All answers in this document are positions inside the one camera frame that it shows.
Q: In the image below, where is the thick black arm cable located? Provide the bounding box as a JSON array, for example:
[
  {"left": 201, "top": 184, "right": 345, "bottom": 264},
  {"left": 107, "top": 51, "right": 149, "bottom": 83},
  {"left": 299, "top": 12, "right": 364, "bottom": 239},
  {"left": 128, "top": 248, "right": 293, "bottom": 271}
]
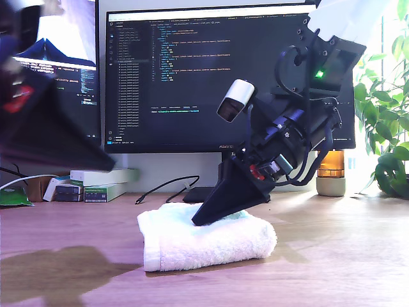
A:
[{"left": 274, "top": 126, "right": 336, "bottom": 187}]

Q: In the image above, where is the brown cardboard box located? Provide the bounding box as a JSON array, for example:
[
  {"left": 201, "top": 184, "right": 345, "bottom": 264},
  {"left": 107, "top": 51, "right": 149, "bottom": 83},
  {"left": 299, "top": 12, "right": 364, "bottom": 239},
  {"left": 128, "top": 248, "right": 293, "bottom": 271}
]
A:
[{"left": 24, "top": 174, "right": 61, "bottom": 203}]

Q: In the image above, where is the amber glass jar grey base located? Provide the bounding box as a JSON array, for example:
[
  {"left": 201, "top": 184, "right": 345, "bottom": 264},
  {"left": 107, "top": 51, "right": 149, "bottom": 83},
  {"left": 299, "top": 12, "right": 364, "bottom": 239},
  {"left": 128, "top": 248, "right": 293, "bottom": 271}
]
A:
[{"left": 315, "top": 150, "right": 347, "bottom": 197}]

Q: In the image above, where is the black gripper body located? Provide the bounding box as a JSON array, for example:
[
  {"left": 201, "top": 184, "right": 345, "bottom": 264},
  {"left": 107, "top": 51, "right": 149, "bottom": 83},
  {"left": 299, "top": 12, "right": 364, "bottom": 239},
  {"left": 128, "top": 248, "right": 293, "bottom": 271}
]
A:
[
  {"left": 0, "top": 47, "right": 36, "bottom": 110},
  {"left": 229, "top": 119, "right": 313, "bottom": 190}
]

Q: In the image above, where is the arm grey camera box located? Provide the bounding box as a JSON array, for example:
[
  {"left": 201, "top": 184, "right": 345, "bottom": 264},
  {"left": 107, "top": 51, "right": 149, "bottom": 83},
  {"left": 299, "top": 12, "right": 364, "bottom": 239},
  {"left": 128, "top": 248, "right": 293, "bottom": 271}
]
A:
[{"left": 216, "top": 79, "right": 282, "bottom": 129}]

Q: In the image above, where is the pastel printed tea towel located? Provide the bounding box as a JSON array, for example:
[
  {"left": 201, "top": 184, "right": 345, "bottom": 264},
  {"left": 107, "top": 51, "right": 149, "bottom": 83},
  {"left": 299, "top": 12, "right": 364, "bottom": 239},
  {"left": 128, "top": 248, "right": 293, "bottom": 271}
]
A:
[{"left": 137, "top": 202, "right": 278, "bottom": 273}]

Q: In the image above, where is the black looped desk cable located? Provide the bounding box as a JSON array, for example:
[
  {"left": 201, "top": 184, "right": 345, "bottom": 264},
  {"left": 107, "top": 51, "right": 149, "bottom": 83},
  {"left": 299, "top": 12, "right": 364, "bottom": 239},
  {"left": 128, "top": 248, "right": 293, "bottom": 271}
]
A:
[{"left": 134, "top": 175, "right": 201, "bottom": 206}]

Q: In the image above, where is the small dark box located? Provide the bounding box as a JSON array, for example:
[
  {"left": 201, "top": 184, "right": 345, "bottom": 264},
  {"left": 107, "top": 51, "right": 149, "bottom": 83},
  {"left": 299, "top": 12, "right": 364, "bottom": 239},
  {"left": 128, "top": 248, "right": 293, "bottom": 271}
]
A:
[{"left": 54, "top": 185, "right": 81, "bottom": 203}]

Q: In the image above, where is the small white box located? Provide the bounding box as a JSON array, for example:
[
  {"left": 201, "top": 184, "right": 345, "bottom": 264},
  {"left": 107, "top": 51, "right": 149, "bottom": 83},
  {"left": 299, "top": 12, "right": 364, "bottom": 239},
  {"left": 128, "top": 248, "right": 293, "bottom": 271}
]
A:
[{"left": 42, "top": 177, "right": 72, "bottom": 203}]

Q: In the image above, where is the long white box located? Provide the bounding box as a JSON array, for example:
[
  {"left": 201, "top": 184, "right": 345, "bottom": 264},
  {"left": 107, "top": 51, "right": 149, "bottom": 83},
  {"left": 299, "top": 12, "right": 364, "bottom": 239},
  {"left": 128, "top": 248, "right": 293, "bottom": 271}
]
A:
[{"left": 69, "top": 168, "right": 141, "bottom": 187}]

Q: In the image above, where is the thin black wall cable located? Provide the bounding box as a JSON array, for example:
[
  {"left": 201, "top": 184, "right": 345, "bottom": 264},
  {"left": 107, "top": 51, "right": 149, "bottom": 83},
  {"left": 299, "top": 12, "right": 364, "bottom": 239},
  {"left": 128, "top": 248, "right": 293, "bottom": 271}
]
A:
[{"left": 0, "top": 162, "right": 30, "bottom": 180}]

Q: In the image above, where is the black monitor showing terminal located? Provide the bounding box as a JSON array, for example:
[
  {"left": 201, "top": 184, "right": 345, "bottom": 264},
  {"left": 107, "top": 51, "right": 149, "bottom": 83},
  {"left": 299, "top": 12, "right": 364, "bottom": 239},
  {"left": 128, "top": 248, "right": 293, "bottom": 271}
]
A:
[{"left": 12, "top": 0, "right": 102, "bottom": 148}]

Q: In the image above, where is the black Huawei monitor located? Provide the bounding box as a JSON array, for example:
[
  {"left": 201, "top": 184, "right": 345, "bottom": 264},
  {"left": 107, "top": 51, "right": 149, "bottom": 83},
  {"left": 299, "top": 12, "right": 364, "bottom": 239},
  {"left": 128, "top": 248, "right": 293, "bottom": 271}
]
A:
[{"left": 104, "top": 2, "right": 356, "bottom": 203}]

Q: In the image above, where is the white cable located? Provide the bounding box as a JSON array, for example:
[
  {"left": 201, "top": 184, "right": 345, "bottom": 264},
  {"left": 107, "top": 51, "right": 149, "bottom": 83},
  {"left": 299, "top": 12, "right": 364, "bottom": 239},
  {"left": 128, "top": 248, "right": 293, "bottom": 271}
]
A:
[{"left": 0, "top": 174, "right": 60, "bottom": 193}]

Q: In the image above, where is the green and white box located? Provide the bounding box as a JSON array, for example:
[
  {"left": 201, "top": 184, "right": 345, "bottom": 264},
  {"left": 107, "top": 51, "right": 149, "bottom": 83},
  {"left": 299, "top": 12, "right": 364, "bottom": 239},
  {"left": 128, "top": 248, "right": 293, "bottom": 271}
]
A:
[{"left": 83, "top": 182, "right": 128, "bottom": 203}]

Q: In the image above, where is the green leafy houseplant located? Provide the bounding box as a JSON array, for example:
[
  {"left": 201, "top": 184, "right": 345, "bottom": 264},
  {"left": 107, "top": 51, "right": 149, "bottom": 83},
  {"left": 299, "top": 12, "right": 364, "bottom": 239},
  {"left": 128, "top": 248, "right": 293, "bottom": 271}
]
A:
[{"left": 351, "top": 0, "right": 409, "bottom": 198}]

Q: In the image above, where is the black camera cable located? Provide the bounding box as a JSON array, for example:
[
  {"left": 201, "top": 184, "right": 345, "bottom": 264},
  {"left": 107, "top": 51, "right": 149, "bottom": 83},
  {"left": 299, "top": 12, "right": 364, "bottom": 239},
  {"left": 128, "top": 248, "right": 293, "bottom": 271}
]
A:
[{"left": 242, "top": 104, "right": 256, "bottom": 161}]

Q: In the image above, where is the green foil packet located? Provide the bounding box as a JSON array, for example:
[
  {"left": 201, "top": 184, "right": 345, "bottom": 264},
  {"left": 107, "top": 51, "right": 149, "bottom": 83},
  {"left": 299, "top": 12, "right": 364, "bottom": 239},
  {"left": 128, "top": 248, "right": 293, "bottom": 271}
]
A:
[{"left": 0, "top": 187, "right": 35, "bottom": 207}]

